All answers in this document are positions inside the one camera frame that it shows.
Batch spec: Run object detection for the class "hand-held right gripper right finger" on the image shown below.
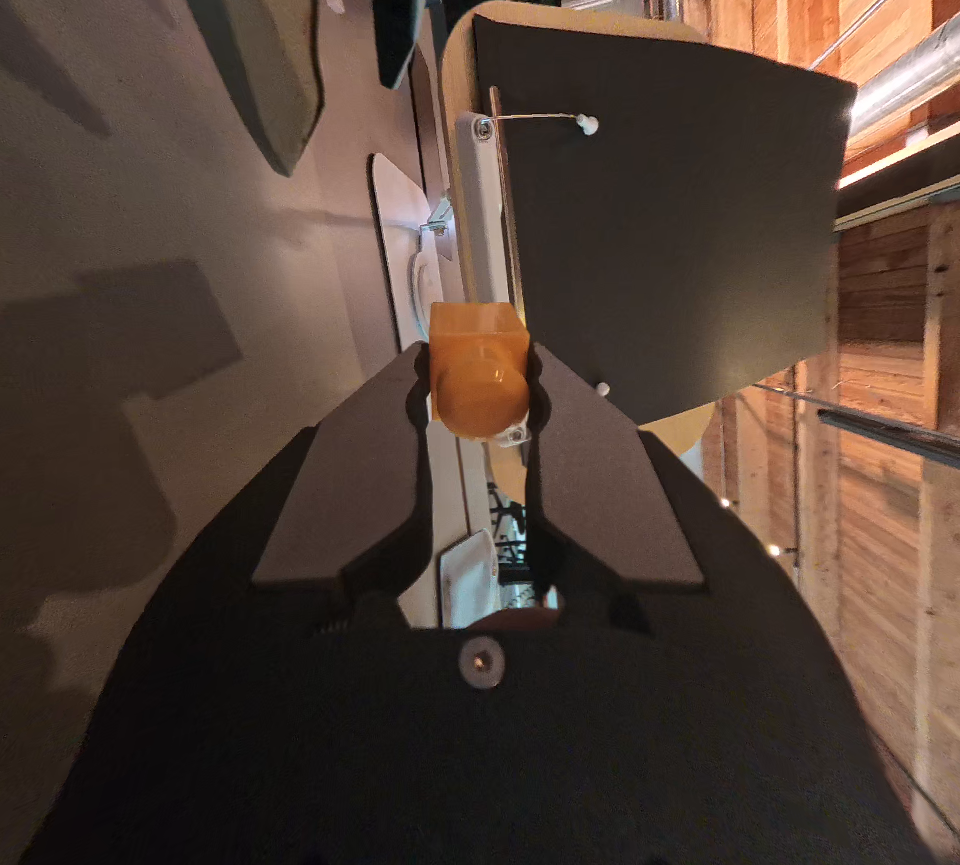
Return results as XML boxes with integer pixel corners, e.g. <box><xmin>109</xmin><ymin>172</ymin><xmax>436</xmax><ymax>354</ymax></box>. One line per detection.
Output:
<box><xmin>525</xmin><ymin>343</ymin><xmax>706</xmax><ymax>596</ymax></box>

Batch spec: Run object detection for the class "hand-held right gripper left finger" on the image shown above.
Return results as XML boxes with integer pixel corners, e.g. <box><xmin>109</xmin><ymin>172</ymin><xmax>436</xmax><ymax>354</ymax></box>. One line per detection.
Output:
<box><xmin>251</xmin><ymin>342</ymin><xmax>435</xmax><ymax>596</ymax></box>

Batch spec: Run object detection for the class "yellow toy block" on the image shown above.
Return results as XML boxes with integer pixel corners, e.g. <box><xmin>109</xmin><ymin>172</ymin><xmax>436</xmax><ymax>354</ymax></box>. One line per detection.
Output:
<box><xmin>429</xmin><ymin>302</ymin><xmax>532</xmax><ymax>440</ymax></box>

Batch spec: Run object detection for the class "black board book stand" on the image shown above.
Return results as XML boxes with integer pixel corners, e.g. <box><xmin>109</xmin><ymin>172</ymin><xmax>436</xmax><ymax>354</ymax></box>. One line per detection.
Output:
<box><xmin>367</xmin><ymin>1</ymin><xmax>858</xmax><ymax>630</ymax></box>

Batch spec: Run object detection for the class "silver ventilation duct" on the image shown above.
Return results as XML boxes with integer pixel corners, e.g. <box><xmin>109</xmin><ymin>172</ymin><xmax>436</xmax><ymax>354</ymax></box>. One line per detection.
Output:
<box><xmin>847</xmin><ymin>17</ymin><xmax>960</xmax><ymax>139</ymax></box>

